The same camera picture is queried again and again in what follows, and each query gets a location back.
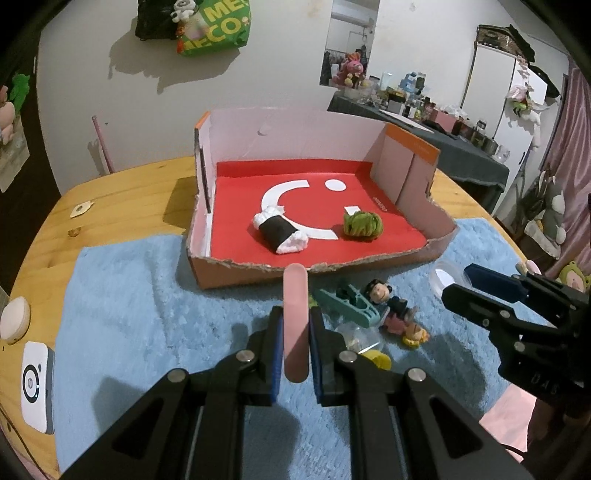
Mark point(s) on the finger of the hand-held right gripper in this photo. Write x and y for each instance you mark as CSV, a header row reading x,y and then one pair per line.
x,y
475,307
496,281

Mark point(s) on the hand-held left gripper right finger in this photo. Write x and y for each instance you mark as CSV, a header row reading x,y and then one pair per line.
x,y
318,364

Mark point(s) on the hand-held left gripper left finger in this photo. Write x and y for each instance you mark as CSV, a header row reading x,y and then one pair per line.
x,y
276,364

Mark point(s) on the clear round lid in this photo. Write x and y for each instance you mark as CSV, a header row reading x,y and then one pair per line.
x,y
445,277

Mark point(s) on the pink plastic clip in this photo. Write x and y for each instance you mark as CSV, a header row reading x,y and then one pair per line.
x,y
294,323

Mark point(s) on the blonde figurine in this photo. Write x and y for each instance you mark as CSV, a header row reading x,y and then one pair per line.
x,y
411,336

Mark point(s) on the dark-haired figurine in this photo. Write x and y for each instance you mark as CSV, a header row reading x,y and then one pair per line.
x,y
385,295

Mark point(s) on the cardboard box with red lining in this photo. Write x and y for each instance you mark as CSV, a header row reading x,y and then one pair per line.
x,y
295,203

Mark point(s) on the clear plastic bag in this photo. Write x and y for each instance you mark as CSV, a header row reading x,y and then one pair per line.
x,y
358,337

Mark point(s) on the teal plastic clip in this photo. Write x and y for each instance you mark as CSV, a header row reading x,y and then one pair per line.
x,y
353,307

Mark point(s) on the green frog plush toy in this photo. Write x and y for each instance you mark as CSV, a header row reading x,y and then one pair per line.
x,y
575,277

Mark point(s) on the grey and white plush toy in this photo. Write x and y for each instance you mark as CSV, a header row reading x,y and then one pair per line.
x,y
551,207

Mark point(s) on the black and white sushi toy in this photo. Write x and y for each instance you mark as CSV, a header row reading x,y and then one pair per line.
x,y
278,229

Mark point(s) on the green fuzzy scrunchie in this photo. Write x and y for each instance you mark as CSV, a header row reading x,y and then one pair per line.
x,y
362,225

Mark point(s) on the table with dark cloth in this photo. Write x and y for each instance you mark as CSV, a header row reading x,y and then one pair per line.
x,y
452,147

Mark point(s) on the light blue fluffy towel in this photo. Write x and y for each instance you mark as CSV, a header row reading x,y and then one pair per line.
x,y
138,295

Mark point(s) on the pink curtain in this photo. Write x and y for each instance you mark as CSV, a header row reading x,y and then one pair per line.
x,y
568,138

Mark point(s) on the white cabinet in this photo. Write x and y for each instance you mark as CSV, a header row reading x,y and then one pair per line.
x,y
498,87

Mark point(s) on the cluster of bottles and jars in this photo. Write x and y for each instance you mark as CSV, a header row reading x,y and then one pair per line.
x,y
415,99

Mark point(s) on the beige sticker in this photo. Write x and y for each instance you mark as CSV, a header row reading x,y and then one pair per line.
x,y
81,209

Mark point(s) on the pink rabbit plush toy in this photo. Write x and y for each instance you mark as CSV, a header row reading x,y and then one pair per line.
x,y
353,69

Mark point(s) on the white round device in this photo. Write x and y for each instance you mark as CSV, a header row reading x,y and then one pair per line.
x,y
14,321

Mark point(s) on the pink stick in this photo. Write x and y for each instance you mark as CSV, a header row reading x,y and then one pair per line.
x,y
104,145

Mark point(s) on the green shopping bag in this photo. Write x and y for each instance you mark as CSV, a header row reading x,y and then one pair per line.
x,y
217,27

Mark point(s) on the black hanging bag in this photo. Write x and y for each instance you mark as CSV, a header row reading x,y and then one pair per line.
x,y
154,21

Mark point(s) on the pink pig plush toy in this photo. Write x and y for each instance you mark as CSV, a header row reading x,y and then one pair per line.
x,y
5,117

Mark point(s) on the small white plush toy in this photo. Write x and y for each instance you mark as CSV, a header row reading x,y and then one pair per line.
x,y
183,10

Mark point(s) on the white square camera device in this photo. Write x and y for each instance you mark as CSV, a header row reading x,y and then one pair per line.
x,y
36,387

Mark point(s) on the wall mirror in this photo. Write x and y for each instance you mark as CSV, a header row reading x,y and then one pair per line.
x,y
351,37

